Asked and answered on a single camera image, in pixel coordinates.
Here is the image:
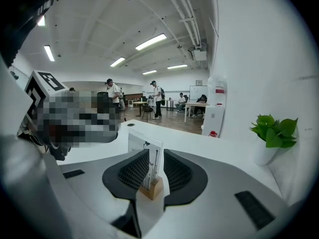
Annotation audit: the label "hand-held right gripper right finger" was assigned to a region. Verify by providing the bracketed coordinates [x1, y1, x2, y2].
[141, 148, 290, 239]

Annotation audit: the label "clear water bottle red label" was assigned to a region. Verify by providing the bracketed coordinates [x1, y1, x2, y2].
[207, 75, 228, 107]

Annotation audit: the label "green potted plant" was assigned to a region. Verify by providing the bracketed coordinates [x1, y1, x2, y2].
[249, 114, 299, 167]

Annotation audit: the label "white ceiling pipes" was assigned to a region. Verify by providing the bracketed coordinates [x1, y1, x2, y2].
[159, 0, 203, 47]

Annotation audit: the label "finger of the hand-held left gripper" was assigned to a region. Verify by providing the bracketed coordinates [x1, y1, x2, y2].
[79, 127, 119, 144]

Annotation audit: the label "black chair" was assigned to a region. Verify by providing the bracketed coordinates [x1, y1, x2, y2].
[141, 104, 156, 122]

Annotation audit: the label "white printed table card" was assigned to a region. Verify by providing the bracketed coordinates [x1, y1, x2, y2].
[128, 128, 164, 192]

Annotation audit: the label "yellow-top table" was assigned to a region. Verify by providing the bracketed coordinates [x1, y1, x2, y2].
[132, 101, 148, 117]

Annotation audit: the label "wooden-top table white legs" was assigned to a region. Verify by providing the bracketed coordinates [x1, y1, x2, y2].
[183, 102, 210, 123]

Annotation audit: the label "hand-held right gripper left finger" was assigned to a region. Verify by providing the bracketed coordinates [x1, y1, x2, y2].
[43, 147, 151, 235]

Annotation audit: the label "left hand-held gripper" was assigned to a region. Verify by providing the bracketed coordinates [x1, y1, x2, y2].
[16, 70, 75, 162]

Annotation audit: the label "whiteboard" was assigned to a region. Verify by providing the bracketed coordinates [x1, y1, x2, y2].
[189, 85, 209, 101]

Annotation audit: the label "white ceiling air unit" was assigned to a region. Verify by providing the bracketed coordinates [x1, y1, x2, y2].
[188, 46, 208, 62]

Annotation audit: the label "person's black clothing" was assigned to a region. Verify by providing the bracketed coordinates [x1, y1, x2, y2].
[0, 0, 61, 68]

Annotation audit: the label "white water dispenser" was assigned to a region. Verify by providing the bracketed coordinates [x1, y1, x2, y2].
[201, 104, 225, 138]

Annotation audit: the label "wooden card holder base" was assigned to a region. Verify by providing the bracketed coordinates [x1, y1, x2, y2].
[138, 175, 164, 201]

